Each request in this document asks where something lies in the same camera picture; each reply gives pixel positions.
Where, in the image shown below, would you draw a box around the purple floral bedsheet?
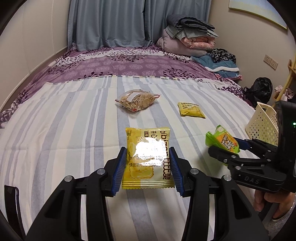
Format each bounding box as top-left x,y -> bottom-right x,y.
1,46 -> 255,140

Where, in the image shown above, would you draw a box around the black bag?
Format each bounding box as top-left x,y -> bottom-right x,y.
243,77 -> 273,108

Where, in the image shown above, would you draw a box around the cream perforated plastic basket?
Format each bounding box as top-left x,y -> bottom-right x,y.
245,102 -> 278,146

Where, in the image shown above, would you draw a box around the wooden shelf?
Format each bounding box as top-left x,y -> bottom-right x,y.
274,59 -> 295,101

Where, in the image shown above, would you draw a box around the blue grey curtain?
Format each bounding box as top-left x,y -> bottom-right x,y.
67,0 -> 212,52

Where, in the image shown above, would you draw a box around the blue and leopard clothes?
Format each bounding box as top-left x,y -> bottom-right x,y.
191,48 -> 242,81

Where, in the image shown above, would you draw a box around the stack of folded quilts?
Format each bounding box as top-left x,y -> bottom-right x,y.
157,14 -> 219,57

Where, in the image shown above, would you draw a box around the small olive yellow packet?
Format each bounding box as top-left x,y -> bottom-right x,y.
178,102 -> 206,118

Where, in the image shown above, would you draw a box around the blue striped blanket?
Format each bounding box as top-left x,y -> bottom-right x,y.
0,75 -> 262,241

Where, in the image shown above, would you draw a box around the framed wall picture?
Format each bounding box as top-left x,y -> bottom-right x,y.
228,0 -> 287,29

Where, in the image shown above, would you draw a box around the small green snack box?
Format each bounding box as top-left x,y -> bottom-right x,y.
205,125 -> 240,154

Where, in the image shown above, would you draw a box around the right forearm grey sleeve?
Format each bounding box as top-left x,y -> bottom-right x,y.
266,208 -> 293,240

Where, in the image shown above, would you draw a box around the yellow biscuit packet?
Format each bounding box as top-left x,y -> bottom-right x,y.
122,127 -> 175,190

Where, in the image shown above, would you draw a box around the wall power socket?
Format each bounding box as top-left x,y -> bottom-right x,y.
263,55 -> 278,70

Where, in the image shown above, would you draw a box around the clear bag of crackers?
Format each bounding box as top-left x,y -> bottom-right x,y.
115,89 -> 160,112

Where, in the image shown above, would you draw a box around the right hand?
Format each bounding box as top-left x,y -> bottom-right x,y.
253,188 -> 296,219

